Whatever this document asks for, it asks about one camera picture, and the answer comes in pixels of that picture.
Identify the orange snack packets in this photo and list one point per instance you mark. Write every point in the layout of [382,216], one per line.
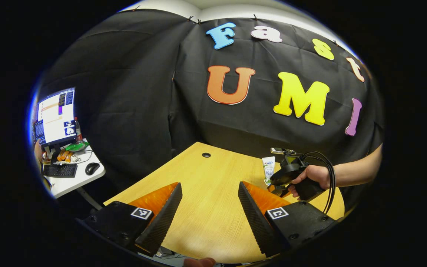
[63,155]

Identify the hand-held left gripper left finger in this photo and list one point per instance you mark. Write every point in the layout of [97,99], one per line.
[163,218]

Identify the red drink bottle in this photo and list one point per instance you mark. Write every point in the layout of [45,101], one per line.
[78,131]

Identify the white side table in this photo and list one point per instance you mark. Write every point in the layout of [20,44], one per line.
[83,182]

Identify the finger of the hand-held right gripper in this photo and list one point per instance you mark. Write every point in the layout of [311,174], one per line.
[278,191]

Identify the white toothpaste tube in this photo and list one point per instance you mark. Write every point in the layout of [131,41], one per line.
[268,168]

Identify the black computer mouse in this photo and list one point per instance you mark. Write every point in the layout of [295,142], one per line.
[92,168]

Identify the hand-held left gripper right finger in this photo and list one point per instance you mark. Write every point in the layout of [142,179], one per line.
[256,222]

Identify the computer monitor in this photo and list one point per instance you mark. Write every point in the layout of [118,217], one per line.
[56,115]

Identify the black backdrop cloth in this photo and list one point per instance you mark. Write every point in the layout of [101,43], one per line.
[143,92]

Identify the green packet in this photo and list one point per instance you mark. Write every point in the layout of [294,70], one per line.
[76,146]

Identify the wooden desktop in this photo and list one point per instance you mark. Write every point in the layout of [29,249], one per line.
[213,178]

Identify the black keyboard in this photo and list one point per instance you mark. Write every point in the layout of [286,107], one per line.
[60,171]

